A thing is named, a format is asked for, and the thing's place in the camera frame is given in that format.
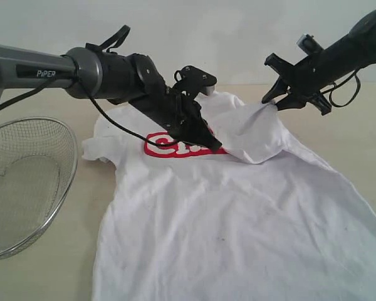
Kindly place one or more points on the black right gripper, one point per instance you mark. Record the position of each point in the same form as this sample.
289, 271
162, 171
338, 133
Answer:
298, 83

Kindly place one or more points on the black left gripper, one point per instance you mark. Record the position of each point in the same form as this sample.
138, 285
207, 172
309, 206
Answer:
179, 116

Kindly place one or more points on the white t-shirt red logo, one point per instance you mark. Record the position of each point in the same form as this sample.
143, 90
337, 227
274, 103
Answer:
263, 218

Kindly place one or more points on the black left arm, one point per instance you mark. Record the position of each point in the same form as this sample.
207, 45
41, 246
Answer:
90, 73

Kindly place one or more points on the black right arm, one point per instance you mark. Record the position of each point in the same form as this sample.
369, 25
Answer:
346, 57

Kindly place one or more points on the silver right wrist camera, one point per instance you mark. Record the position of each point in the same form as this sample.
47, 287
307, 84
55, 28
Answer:
309, 45

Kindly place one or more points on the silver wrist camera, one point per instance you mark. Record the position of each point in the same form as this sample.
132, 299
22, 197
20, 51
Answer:
309, 45
193, 81

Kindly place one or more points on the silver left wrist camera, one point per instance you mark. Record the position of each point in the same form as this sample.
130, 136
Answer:
193, 81

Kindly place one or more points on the silver wire mesh basket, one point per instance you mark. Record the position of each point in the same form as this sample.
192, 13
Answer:
38, 161

